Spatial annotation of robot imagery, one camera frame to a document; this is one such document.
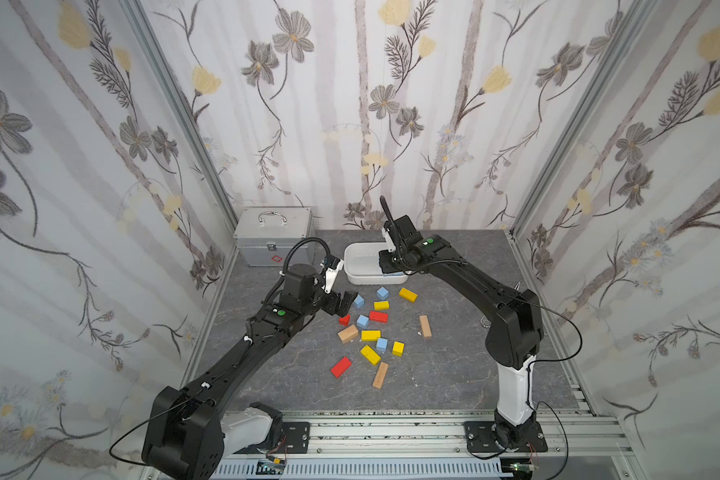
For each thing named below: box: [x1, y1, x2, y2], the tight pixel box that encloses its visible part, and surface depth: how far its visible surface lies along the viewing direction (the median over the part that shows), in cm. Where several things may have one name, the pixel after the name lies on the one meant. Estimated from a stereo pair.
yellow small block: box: [373, 300, 391, 311], surface depth 100 cm
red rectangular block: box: [369, 310, 389, 324], surface depth 97 cm
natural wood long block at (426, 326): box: [419, 315, 433, 339], surface depth 95 cm
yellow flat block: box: [361, 330, 382, 342], surface depth 93 cm
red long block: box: [330, 356, 352, 379], surface depth 88 cm
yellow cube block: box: [392, 341, 405, 357], surface depth 90 cm
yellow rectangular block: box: [399, 287, 419, 303], surface depth 103 cm
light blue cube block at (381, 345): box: [376, 338, 388, 353], surface depth 90 cm
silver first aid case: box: [233, 206, 312, 267], surface depth 103 cm
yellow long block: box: [360, 344, 381, 366], surface depth 90 cm
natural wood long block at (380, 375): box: [372, 361, 390, 390], surface depth 85 cm
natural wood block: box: [337, 324, 359, 344], surface depth 92 cm
